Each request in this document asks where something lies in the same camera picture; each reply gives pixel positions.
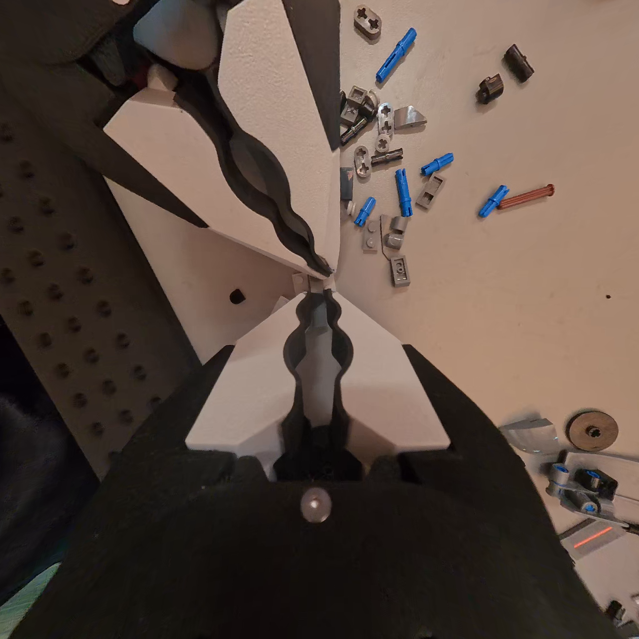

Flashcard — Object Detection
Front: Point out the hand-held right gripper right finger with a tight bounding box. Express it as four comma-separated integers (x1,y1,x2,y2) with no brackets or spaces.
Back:
322,290,451,482

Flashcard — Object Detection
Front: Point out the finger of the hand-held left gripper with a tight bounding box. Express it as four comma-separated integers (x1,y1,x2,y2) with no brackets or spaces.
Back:
216,0,341,273
102,75,332,277

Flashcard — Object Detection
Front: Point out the pile of dark lego pieces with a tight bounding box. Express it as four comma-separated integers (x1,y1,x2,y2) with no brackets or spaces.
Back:
499,409,639,630

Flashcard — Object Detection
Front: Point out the black perforated panel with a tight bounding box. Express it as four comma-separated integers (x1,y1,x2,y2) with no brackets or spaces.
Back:
0,65,215,480

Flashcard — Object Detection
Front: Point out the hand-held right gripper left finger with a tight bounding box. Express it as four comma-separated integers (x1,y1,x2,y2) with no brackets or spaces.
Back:
185,292,321,482

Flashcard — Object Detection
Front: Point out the group of small lego connectors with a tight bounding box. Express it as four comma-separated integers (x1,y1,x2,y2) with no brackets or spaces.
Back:
340,4,535,289

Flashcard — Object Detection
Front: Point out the brown lego axle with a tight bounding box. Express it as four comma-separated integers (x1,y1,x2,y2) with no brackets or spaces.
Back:
497,184,556,210

